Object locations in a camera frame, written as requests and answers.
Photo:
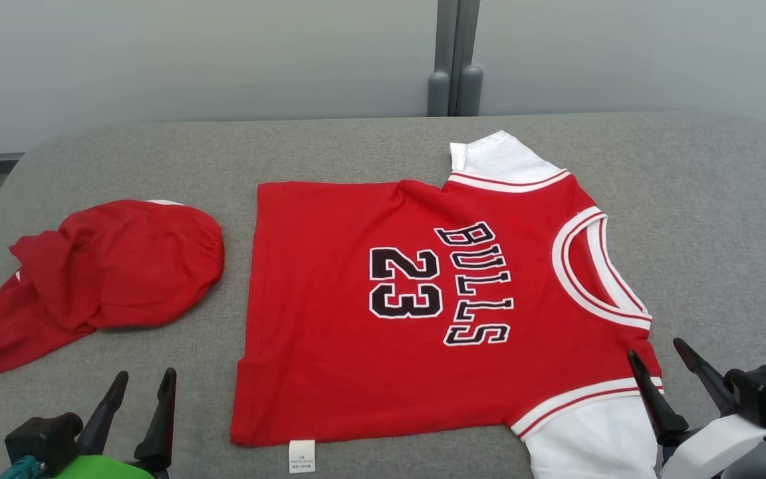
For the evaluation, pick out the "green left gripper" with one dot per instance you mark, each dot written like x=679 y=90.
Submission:
x=100 y=469

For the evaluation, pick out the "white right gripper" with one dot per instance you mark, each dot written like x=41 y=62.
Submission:
x=709 y=449

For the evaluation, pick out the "red shorts with white stripes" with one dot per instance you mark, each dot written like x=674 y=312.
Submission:
x=117 y=266

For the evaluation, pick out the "red Bulls 23 jersey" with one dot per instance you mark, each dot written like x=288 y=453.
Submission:
x=330 y=313

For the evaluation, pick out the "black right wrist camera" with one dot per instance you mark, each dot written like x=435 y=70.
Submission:
x=762 y=392

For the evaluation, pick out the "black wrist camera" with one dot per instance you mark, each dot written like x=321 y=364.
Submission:
x=40 y=439
x=762 y=392

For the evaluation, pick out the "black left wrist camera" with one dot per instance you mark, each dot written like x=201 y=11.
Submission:
x=40 y=439

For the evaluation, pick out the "teal left camera connector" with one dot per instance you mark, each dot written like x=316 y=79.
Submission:
x=18 y=470

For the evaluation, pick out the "grey partition post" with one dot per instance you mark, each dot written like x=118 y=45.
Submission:
x=438 y=80
x=469 y=86

